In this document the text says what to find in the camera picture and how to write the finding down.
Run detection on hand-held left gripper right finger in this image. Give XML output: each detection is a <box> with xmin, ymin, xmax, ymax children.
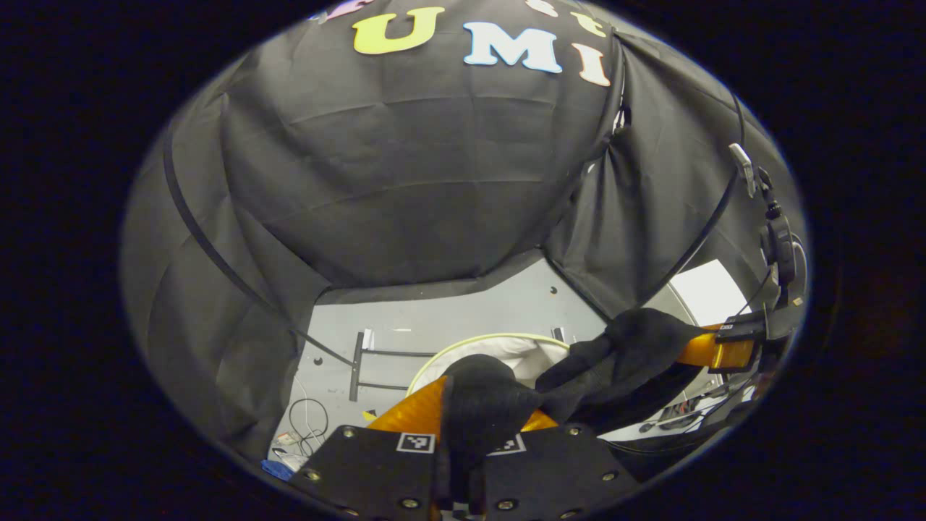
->
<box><xmin>481</xmin><ymin>409</ymin><xmax>641</xmax><ymax>521</ymax></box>

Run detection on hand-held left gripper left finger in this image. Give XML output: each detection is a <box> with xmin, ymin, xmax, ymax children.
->
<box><xmin>289</xmin><ymin>376</ymin><xmax>453</xmax><ymax>521</ymax></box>

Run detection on black knit jacket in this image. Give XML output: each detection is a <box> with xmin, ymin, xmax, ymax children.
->
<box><xmin>436</xmin><ymin>308</ymin><xmax>708</xmax><ymax>511</ymax></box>

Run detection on white laundry hamper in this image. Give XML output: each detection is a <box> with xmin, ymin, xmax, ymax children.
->
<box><xmin>407</xmin><ymin>333</ymin><xmax>572</xmax><ymax>397</ymax></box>

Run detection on black clothes rack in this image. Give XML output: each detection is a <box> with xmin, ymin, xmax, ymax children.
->
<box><xmin>163</xmin><ymin>94</ymin><xmax>746</xmax><ymax>402</ymax></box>

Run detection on black backdrop cloth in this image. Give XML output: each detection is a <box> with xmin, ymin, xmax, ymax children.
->
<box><xmin>119</xmin><ymin>0</ymin><xmax>804</xmax><ymax>460</ymax></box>

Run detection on black floor cable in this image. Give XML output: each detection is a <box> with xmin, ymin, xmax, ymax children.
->
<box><xmin>288</xmin><ymin>398</ymin><xmax>330</xmax><ymax>457</ymax></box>

